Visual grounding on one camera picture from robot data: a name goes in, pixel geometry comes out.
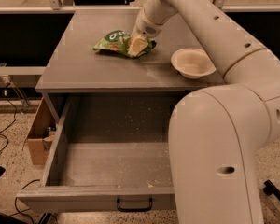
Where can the green rice chip bag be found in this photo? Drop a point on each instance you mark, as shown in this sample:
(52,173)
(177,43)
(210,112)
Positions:
(118,41)

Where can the black stand foot right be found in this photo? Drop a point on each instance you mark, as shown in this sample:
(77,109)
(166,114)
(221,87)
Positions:
(271,189)

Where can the white bowl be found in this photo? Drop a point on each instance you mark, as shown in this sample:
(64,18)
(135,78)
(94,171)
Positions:
(192,63)

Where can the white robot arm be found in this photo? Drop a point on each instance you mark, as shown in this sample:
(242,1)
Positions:
(214,133)

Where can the open grey top drawer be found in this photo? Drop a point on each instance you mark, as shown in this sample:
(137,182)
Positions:
(108,146)

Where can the grey cabinet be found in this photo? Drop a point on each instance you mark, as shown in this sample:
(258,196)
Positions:
(76,68)

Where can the cardboard box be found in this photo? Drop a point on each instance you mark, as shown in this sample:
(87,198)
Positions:
(40,136)

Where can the metal bracket left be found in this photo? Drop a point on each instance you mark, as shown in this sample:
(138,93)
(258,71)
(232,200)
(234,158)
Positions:
(8,80)

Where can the black drawer handle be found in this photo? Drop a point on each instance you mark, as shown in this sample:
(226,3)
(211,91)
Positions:
(137,206)

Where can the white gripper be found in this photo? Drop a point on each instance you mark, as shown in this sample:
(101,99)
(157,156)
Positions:
(145,27)

